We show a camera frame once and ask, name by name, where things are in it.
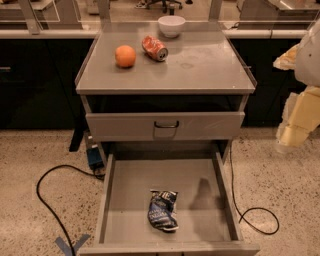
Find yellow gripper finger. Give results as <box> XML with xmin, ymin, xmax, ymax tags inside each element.
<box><xmin>273</xmin><ymin>44</ymin><xmax>298</xmax><ymax>70</ymax></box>
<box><xmin>275</xmin><ymin>86</ymin><xmax>320</xmax><ymax>153</ymax></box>

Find blue chip bag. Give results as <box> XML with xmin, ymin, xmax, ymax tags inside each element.
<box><xmin>147</xmin><ymin>190</ymin><xmax>179</xmax><ymax>233</ymax></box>

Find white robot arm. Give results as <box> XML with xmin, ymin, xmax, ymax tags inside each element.
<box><xmin>273</xmin><ymin>20</ymin><xmax>320</xmax><ymax>153</ymax></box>

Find open grey middle drawer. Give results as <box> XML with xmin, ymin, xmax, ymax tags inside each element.
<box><xmin>79</xmin><ymin>153</ymin><xmax>259</xmax><ymax>256</ymax></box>

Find grey drawer cabinet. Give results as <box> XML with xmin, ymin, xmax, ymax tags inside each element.
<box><xmin>76</xmin><ymin>22</ymin><xmax>255</xmax><ymax>158</ymax></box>

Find grey top drawer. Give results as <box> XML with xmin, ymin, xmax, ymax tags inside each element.
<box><xmin>86</xmin><ymin>112</ymin><xmax>244</xmax><ymax>142</ymax></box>

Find long white counter ledge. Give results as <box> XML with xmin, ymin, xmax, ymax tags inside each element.
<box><xmin>0</xmin><ymin>29</ymin><xmax>307</xmax><ymax>39</ymax></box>

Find white bowl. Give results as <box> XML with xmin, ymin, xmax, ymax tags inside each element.
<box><xmin>158</xmin><ymin>15</ymin><xmax>186</xmax><ymax>38</ymax></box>

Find crushed red soda can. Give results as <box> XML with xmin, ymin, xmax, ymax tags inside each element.
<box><xmin>142</xmin><ymin>35</ymin><xmax>168</xmax><ymax>62</ymax></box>

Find black office chair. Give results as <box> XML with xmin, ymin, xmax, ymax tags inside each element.
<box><xmin>146</xmin><ymin>0</ymin><xmax>183</xmax><ymax>15</ymax></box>

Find orange fruit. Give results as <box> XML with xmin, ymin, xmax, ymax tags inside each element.
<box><xmin>115</xmin><ymin>45</ymin><xmax>136</xmax><ymax>68</ymax></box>

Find blue power box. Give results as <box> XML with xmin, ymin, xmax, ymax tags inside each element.
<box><xmin>86</xmin><ymin>146</ymin><xmax>104</xmax><ymax>170</ymax></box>

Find dark base cabinets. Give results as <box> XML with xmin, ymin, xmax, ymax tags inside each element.
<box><xmin>0</xmin><ymin>39</ymin><xmax>305</xmax><ymax>129</ymax></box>

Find blue tape cross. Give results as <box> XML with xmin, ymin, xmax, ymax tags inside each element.
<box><xmin>55</xmin><ymin>234</ymin><xmax>90</xmax><ymax>256</ymax></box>

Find black cable right floor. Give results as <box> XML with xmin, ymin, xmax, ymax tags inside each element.
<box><xmin>228</xmin><ymin>146</ymin><xmax>281</xmax><ymax>236</ymax></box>

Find black cable floor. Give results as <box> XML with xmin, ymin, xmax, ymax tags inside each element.
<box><xmin>35</xmin><ymin>164</ymin><xmax>106</xmax><ymax>256</ymax></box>
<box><xmin>228</xmin><ymin>146</ymin><xmax>281</xmax><ymax>236</ymax></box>

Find black drawer handle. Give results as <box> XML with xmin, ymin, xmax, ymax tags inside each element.
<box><xmin>154</xmin><ymin>121</ymin><xmax>180</xmax><ymax>129</ymax></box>

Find black cable left floor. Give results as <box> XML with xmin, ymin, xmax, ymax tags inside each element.
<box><xmin>35</xmin><ymin>164</ymin><xmax>106</xmax><ymax>256</ymax></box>

